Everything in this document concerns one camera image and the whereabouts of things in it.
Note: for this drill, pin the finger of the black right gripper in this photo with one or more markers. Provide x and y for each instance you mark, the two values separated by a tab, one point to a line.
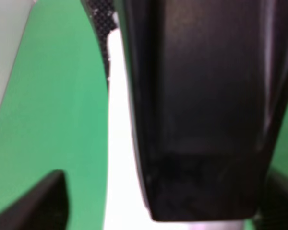
100	14
208	85

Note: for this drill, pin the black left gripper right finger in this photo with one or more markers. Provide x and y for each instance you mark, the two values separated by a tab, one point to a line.
272	211

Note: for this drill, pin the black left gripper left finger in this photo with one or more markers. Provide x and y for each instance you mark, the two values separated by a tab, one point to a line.
44	207

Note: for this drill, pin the white bottle with black brush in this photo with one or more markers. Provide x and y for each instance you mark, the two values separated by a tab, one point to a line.
125	209

